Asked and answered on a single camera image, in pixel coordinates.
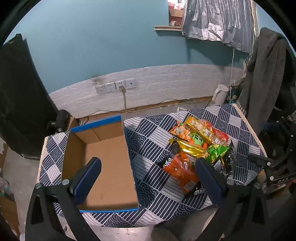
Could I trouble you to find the long yellow cracker pack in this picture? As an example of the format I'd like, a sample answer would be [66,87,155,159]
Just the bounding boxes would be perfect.
[185,116,221,145]

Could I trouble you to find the blue white patterned tablecloth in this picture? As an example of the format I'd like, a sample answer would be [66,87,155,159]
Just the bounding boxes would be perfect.
[37,104,266,228]

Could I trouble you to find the grey plug cable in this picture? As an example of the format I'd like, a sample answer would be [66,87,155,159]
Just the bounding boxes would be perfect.
[119,85,139,114]

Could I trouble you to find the orange black snack bag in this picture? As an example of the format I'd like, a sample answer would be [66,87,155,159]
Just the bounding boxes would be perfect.
[161,152,200,194]

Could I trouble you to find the dark hanging clothes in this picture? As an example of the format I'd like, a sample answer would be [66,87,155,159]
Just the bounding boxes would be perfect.
[237,27,295,133]

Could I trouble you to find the black white snack bag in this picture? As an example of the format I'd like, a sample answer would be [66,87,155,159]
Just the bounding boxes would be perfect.
[211,141,236,179]

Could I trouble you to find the white electric kettle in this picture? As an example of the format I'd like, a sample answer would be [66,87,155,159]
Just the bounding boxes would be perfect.
[212,84,229,105]

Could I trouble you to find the red prawn cracker bag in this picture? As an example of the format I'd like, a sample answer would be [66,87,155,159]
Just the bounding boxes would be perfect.
[201,120,229,145]

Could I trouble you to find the cardboard box with blue rim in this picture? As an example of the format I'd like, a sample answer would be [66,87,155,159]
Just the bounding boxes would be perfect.
[62,115,140,212]

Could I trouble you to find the orange green snack bag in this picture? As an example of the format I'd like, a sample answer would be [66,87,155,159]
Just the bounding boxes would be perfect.
[169,121,208,149]

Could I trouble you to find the long gold chip pack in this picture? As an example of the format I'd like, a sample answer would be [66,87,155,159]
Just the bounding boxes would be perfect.
[169,138,206,158]

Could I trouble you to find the silver foil curtain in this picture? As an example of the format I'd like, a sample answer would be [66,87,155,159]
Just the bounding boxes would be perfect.
[181,0,255,54]

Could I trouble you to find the white wall socket strip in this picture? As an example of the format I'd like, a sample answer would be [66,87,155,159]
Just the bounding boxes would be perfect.
[95,78,137,94]

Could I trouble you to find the wooden window sill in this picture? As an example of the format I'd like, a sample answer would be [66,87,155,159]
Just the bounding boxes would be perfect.
[153,26,181,32]

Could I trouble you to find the black speaker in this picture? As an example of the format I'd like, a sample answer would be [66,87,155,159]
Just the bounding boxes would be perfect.
[51,109,70,133]

